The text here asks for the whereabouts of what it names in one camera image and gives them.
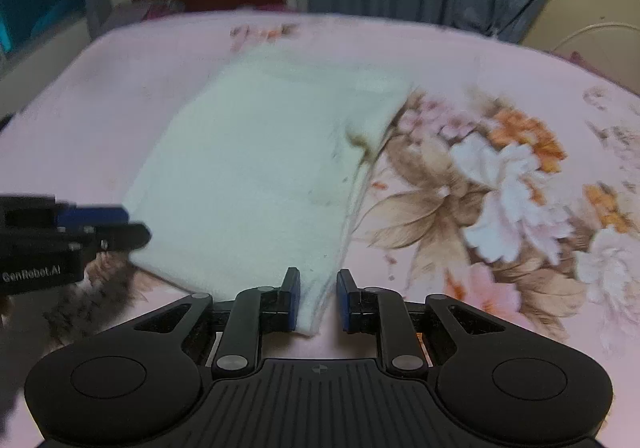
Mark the white small cloth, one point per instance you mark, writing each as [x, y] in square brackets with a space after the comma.
[250, 178]

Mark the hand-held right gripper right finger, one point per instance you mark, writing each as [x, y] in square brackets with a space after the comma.
[346, 300]

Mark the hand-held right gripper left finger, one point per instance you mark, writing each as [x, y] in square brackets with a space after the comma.
[290, 300]

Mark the pink floral bedsheet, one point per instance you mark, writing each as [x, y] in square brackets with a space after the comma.
[450, 78]

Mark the pink crumpled cloth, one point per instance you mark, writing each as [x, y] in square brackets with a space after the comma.
[162, 9]

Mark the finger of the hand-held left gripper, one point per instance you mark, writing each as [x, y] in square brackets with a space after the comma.
[95, 216]
[117, 237]

